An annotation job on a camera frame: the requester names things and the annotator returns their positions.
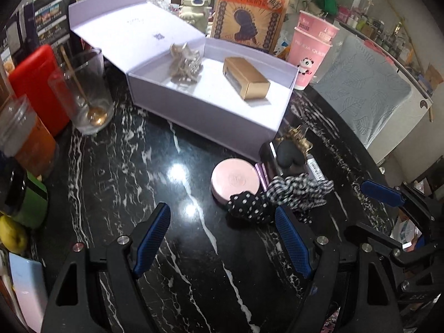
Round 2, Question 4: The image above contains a clear case with black heart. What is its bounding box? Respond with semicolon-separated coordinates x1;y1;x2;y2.
259;140;306;185

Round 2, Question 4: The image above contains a gold spoon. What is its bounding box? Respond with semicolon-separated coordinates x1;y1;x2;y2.
60;46;108;125

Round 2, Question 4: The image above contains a pink paper cup with panda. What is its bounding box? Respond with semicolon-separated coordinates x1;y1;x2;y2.
285;27;334;91

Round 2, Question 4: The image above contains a white chest freezer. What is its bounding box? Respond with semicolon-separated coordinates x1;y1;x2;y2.
364;55;434;164

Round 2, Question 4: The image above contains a white cosmetic tube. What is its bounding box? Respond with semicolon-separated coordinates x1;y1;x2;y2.
305;155;326;183

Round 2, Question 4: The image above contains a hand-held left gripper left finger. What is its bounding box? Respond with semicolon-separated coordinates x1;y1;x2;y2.
41;202;171;333

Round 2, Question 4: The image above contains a red box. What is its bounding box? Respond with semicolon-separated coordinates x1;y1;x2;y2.
7;44;70;137

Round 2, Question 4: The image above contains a lavender gift box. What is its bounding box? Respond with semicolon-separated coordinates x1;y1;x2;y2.
68;0;299;163

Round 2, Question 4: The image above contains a pale blue pink box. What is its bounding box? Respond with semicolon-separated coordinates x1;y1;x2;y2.
9;253;48;324

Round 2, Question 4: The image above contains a pink round compact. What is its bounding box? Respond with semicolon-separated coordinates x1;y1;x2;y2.
210;158;259;206

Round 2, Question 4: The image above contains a yellow lemon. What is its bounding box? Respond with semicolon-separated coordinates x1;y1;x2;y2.
0;215;28;254

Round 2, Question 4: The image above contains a green bag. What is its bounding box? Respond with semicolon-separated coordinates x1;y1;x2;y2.
317;0;338;16

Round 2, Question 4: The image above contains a dark menu board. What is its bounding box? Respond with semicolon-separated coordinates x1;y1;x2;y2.
33;0;76;46

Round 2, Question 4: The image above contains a brown printed paper bag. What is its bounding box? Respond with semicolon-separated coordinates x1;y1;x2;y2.
210;0;294;54

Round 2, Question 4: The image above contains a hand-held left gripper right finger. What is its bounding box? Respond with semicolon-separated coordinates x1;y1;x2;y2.
274;205;405;333

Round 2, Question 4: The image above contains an orange jar with clear lid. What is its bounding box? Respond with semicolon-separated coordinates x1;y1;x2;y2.
0;94;59;178

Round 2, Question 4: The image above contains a purple cosmetic stick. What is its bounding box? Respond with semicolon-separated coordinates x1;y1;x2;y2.
255;162;274;188

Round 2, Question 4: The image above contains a beige hair claw clip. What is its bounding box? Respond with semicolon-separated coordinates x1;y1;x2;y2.
169;42;202;84

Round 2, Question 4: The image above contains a gold hair clip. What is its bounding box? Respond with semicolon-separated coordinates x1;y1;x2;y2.
284;127;312;154

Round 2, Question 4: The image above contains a green jar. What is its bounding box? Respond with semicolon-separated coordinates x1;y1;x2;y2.
14;171;48;228

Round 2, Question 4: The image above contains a clear drinking glass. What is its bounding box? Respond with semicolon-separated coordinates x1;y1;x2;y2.
48;48;115;135

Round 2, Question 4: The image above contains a gold cardboard box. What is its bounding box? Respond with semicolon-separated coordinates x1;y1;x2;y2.
223;56;271;101

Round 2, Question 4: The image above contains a black white checkered scrunchie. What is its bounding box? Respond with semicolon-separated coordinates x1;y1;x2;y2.
266;173;334;212

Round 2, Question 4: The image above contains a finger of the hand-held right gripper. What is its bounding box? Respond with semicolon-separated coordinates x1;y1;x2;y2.
344;225;428;268
360;180;444;230

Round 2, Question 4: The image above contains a black polka dot scrunchie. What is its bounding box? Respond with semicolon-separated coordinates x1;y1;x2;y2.
227;191;313;226

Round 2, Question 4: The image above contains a cream cartoon water bottle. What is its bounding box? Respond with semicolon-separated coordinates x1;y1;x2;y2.
179;0;213;36

